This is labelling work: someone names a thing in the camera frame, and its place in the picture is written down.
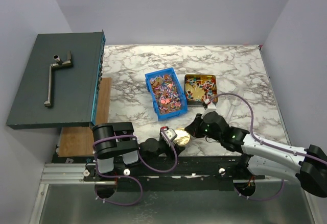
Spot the round jar lid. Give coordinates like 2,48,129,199
173,128,191,146

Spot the blue candy bin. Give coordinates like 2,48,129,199
145,67,188,121

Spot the metal candy tin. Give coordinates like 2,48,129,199
184,74,218,106

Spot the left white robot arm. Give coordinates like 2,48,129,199
92,122,185,181

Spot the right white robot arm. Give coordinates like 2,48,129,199
185,112,326,198

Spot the wooden board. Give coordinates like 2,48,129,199
58,78,112,157

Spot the dark grey box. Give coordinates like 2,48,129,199
6,32,106,130

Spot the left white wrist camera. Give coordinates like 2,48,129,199
160,127,177,147

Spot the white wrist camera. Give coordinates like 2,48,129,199
203,98,217,112
160,127,177,147

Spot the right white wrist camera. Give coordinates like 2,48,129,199
203,98,217,112

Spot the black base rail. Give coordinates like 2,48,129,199
52,156,253,192

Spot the metal crank handle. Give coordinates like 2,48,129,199
43,51,74,108

